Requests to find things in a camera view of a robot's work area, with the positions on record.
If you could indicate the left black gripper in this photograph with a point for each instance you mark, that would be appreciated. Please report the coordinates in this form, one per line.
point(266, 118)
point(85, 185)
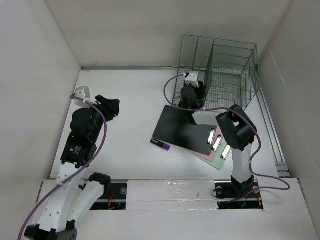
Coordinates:
point(109, 107)

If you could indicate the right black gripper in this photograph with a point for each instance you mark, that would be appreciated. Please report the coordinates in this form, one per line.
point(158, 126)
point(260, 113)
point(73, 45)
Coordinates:
point(201, 90)

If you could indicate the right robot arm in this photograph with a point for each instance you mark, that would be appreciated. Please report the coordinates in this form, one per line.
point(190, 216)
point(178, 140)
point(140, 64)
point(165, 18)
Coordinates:
point(238, 131)

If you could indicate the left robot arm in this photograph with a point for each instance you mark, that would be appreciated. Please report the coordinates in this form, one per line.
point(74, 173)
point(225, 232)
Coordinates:
point(57, 215)

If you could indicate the pink clipboard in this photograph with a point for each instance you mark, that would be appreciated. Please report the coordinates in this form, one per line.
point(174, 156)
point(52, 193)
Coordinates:
point(218, 145)

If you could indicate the black clipboard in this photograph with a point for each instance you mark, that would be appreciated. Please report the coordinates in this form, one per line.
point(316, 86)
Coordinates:
point(176, 127)

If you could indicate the green clipboard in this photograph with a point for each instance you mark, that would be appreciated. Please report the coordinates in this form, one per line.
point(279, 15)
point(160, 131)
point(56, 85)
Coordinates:
point(220, 156)

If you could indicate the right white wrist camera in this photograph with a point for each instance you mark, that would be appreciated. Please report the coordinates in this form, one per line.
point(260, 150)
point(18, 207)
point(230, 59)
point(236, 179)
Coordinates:
point(191, 78)

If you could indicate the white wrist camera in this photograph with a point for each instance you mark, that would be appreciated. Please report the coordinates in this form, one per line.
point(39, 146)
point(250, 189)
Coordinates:
point(191, 78)
point(83, 93)

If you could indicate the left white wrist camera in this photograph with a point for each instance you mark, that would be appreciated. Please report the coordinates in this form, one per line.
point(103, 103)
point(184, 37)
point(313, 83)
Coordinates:
point(83, 93)

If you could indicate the green wire desk organizer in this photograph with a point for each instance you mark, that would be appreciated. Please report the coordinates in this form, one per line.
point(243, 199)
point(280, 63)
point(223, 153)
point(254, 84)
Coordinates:
point(229, 69)

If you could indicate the metal rail bracket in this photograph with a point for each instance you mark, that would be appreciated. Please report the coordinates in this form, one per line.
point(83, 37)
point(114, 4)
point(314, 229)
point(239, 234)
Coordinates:
point(282, 170)

